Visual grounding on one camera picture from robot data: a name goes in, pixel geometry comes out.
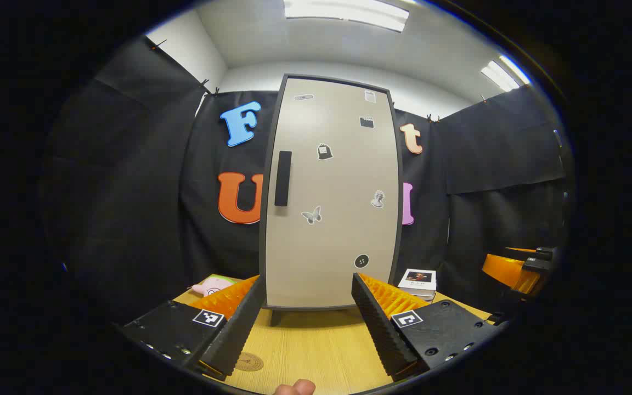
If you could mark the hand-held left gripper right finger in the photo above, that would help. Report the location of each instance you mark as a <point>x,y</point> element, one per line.
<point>382,329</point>

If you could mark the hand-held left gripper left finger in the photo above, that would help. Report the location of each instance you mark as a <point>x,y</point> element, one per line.
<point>236,334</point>

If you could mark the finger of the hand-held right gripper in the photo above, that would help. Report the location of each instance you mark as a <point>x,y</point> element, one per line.
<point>508,270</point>

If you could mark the pink plush toy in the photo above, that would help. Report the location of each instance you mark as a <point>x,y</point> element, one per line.
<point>213,286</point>

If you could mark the grey book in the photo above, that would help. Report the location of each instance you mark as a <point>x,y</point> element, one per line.
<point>423,293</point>

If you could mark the green mat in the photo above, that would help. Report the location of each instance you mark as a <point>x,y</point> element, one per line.
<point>225,277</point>

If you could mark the white book with portrait cover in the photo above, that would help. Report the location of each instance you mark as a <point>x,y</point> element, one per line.
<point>418,278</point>

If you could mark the black backdrop cloth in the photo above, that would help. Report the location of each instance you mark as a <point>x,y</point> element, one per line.
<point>129,192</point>

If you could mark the small ceiling light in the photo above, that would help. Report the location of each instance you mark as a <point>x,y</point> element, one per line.
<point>505,74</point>

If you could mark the long ceiling light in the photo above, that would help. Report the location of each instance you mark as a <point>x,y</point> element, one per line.
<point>346,13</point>

